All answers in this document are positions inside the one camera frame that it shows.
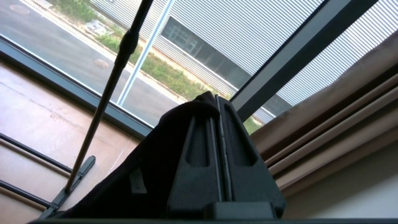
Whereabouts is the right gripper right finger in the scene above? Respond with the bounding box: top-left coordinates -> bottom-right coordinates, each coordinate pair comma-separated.
216,95 -> 286,218

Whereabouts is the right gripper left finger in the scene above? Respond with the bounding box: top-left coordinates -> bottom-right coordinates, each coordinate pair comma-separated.
167,115 -> 223,218

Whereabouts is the black garment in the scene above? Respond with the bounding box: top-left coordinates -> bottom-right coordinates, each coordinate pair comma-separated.
55,91 -> 221,219

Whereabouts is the black clothes rack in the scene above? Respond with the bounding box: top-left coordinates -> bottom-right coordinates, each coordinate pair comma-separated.
0,0 -> 155,219

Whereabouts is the beige curtain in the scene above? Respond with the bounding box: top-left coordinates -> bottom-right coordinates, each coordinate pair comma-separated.
250,30 -> 398,198

